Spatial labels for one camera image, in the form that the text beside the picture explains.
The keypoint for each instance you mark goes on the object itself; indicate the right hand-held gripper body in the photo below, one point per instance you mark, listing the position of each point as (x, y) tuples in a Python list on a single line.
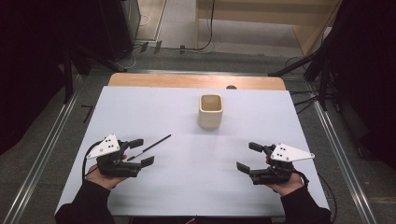
[(280, 172)]

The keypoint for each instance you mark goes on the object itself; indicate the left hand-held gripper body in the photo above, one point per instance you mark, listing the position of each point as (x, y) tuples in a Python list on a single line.
[(112, 165)]

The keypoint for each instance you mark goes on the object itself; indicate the black pen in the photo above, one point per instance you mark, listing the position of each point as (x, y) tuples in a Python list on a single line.
[(155, 143)]

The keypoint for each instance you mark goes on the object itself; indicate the beige square cup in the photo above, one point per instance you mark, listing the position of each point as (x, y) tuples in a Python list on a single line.
[(210, 119)]

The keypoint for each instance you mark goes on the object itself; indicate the person's right hand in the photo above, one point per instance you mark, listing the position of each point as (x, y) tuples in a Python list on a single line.
[(288, 187)]

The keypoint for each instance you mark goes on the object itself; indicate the person's left hand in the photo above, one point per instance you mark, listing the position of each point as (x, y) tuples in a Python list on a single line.
[(102, 182)]

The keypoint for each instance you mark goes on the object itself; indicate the dark table grommet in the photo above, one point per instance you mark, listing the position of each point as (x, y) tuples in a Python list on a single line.
[(231, 87)]

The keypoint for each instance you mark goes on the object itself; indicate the wooden table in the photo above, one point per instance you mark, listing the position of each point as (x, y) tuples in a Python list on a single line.
[(186, 81)]

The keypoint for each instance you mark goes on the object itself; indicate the black metal stand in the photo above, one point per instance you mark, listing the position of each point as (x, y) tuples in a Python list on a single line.
[(292, 67), (67, 81)]

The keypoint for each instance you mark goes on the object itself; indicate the small dark floor fitting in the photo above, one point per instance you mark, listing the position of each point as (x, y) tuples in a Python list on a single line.
[(144, 46), (182, 48), (158, 46)]

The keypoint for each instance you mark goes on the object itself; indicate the black cabinet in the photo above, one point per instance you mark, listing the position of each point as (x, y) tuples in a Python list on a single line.
[(115, 28)]

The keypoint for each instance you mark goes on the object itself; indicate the black curtain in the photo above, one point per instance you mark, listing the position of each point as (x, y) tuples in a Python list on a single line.
[(367, 62), (28, 62)]

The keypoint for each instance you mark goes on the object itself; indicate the light wooden shelf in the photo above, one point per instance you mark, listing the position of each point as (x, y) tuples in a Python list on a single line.
[(264, 14)]

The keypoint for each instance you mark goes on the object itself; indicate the metal floor rail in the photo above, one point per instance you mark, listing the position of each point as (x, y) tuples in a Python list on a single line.
[(341, 155), (47, 149)]

